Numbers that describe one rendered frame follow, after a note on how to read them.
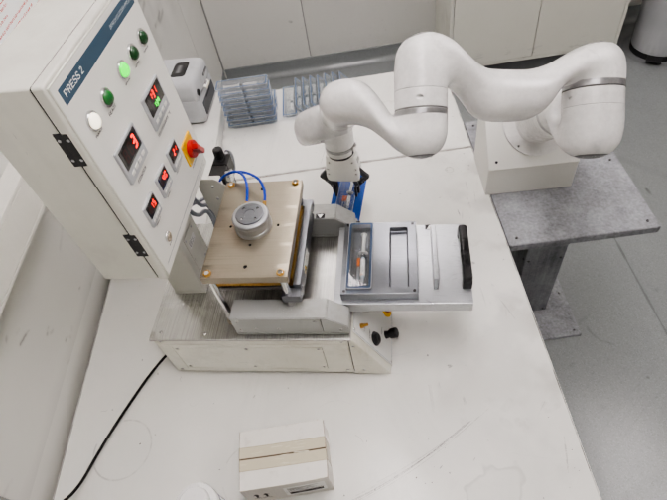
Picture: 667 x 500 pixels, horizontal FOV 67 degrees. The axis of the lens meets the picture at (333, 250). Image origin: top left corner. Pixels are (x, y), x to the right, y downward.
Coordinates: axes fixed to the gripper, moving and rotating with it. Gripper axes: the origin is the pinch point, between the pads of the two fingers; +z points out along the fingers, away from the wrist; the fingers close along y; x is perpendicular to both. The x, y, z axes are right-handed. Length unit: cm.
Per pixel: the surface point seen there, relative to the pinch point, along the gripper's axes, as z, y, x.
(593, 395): 79, -87, 24
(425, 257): -18, -26, 39
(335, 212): -21.3, -4.3, 29.2
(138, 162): -58, 21, 52
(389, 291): -21, -19, 50
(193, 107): -9, 60, -30
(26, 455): -6, 56, 90
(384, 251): -21.0, -17.2, 40.0
